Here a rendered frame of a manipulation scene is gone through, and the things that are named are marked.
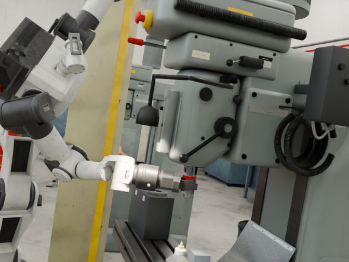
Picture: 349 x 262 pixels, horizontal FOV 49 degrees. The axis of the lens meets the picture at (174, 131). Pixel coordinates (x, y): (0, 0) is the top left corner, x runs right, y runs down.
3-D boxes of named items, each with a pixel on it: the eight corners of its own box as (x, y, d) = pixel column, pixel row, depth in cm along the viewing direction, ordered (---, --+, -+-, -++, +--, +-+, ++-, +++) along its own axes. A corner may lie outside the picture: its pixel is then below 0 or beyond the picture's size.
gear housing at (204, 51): (184, 63, 116) (189, 29, 116) (161, 67, 139) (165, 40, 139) (278, 81, 127) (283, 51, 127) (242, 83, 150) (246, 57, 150)
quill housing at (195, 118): (176, 167, 121) (192, 65, 119) (158, 156, 140) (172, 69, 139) (230, 172, 127) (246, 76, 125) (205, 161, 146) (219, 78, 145)
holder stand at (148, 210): (142, 239, 163) (149, 194, 162) (126, 223, 183) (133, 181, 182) (168, 239, 168) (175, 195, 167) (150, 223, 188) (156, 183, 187)
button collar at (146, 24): (145, 26, 121) (148, 7, 120) (141, 29, 126) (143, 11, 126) (151, 27, 121) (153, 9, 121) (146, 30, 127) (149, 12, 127)
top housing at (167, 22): (160, 22, 112) (168, -33, 111) (139, 35, 137) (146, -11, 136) (294, 53, 127) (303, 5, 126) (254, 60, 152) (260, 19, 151)
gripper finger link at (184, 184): (196, 191, 132) (178, 188, 132) (198, 182, 132) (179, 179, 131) (196, 192, 130) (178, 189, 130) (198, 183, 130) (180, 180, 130)
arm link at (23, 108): (19, 143, 133) (-2, 115, 124) (25, 125, 139) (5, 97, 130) (51, 136, 132) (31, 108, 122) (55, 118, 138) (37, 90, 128)
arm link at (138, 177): (147, 162, 130) (115, 157, 130) (142, 194, 128) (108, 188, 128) (148, 166, 141) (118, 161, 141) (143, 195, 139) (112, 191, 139)
